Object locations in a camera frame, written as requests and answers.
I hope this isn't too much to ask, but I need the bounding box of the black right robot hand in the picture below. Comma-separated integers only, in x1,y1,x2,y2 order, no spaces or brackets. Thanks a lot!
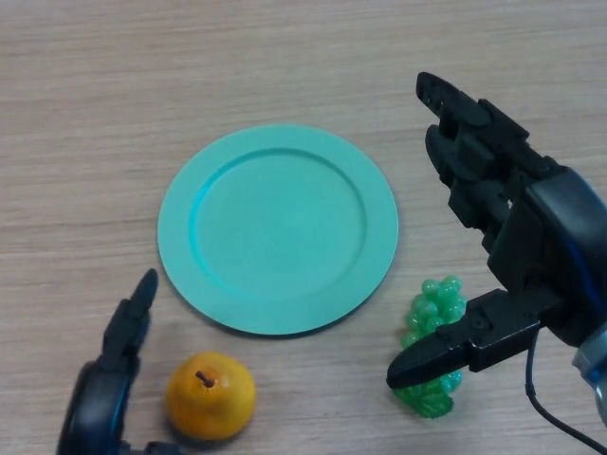
386,71,607,392

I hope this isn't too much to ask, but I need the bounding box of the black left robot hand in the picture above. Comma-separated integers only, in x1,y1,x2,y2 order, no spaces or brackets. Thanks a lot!
55,268,185,455

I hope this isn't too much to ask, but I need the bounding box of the yellow pear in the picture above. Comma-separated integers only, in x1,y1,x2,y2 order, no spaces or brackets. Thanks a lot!
165,350,257,442

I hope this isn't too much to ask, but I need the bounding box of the teal round plate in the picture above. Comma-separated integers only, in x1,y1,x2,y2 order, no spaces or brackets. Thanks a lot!
156,123,399,338

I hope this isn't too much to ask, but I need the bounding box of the green plastic grape bunch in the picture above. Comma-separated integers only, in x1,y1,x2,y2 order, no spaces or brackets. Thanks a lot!
397,274,469,421

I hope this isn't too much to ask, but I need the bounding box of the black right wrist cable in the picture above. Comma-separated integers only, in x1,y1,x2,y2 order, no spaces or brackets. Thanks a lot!
524,326,607,454

